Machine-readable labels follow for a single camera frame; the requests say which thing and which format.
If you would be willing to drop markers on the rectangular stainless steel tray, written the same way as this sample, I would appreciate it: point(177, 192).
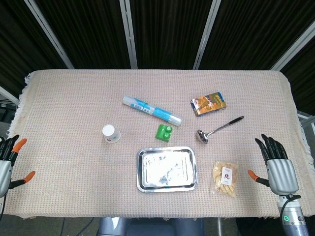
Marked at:
point(167, 169)

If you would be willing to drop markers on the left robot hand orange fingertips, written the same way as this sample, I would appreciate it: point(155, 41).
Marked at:
point(5, 169)

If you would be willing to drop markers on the green toy building block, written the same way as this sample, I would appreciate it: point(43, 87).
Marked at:
point(163, 134)

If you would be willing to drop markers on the white floral paper cup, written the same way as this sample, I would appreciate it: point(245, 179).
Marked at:
point(110, 134)

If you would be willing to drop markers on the beige woven tablecloth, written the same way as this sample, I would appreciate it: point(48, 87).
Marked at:
point(73, 123)

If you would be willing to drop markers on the cling film roll blue label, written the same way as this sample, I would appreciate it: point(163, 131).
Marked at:
point(152, 110)

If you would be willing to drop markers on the black curtain panel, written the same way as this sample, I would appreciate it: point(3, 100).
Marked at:
point(88, 32)
point(256, 29)
point(19, 44)
point(305, 81)
point(169, 32)

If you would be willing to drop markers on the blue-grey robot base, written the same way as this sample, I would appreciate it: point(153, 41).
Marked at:
point(147, 227)

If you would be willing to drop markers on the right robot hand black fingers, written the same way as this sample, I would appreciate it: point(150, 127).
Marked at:
point(280, 174)

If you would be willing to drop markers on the orange and blue snack box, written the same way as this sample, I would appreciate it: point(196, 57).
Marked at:
point(208, 103)

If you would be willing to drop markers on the white metal frame bar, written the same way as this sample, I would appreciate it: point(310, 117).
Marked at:
point(306, 115)
point(7, 94)

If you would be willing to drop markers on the clear plastic-wrapped snack packet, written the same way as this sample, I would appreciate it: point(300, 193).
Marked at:
point(218, 173)

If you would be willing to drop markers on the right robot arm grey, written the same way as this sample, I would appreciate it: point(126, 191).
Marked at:
point(294, 218)

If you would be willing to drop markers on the metal table leg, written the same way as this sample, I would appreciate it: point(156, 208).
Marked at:
point(219, 227)

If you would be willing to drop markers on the white partition post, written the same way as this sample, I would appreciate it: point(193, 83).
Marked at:
point(49, 32)
point(292, 50)
point(206, 34)
point(129, 34)

